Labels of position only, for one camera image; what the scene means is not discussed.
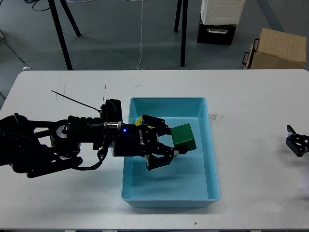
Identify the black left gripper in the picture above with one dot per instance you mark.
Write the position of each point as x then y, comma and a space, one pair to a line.
142, 140

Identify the blue plastic bin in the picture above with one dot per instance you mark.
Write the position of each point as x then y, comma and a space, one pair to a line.
191, 180

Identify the yellow wooden block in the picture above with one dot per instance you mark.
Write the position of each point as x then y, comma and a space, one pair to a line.
139, 121

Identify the thin black cable tie vertical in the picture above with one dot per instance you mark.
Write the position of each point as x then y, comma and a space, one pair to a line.
104, 93

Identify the wooden box with handles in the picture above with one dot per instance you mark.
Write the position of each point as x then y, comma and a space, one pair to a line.
276, 50

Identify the green wooden block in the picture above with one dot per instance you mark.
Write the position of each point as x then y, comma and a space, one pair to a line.
183, 137

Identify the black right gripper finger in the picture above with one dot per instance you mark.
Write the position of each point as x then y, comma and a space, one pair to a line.
299, 144

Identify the black storage box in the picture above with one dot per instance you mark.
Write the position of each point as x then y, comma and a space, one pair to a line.
216, 34

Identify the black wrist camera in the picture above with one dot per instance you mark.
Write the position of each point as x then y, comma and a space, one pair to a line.
111, 111

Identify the black table leg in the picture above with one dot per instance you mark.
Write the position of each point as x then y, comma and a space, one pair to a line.
70, 17
60, 34
184, 31
177, 15

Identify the black table leg left inner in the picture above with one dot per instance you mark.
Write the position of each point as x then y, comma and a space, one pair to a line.
70, 17

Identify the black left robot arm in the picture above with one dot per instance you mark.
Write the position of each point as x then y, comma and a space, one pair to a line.
37, 148

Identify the black table leg right inner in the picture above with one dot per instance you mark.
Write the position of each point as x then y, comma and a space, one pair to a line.
177, 15

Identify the thin black cable tie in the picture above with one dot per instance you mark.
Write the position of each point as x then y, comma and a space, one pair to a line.
78, 102

